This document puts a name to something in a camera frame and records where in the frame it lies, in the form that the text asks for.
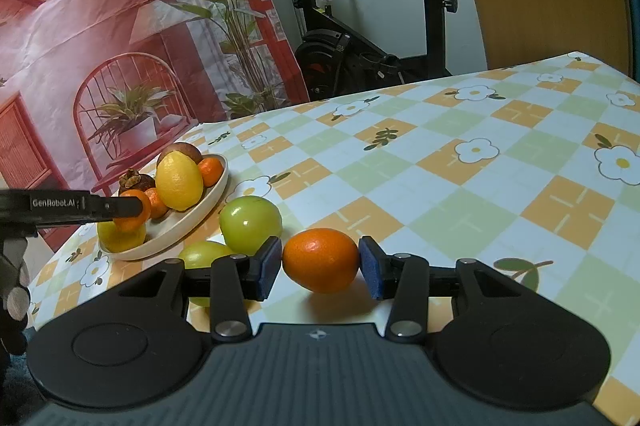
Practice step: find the dark purple mangosteen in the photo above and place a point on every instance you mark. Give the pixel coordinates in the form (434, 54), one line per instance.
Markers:
(136, 183)

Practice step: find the printed room backdrop cloth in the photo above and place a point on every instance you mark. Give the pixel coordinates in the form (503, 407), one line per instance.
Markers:
(100, 30)

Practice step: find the person's left hand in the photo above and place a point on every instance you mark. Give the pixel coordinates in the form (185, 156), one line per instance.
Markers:
(17, 303)

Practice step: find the black exercise bike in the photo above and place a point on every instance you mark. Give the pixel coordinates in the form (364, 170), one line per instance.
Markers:
(350, 50)

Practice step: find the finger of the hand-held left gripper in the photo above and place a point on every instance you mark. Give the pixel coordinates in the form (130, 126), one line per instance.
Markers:
(65, 204)

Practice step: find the yellow lemon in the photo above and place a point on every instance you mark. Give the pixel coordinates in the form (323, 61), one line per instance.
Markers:
(179, 181)
(120, 241)

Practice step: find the checkered floral tablecloth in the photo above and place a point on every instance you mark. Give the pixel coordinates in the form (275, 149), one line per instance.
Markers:
(450, 186)

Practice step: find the green apple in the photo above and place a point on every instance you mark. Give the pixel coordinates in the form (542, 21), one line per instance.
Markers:
(250, 223)
(205, 253)

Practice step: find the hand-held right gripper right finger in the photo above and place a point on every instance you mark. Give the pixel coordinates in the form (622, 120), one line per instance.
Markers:
(371, 268)

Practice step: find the brown round fruit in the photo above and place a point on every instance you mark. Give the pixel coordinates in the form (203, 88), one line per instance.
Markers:
(182, 151)

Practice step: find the orange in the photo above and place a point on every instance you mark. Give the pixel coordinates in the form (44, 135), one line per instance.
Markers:
(212, 171)
(157, 205)
(320, 261)
(131, 221)

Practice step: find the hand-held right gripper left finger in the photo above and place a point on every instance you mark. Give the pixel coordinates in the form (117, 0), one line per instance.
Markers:
(270, 268)

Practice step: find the beige round plate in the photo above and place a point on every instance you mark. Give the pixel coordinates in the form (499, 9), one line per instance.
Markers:
(190, 221)

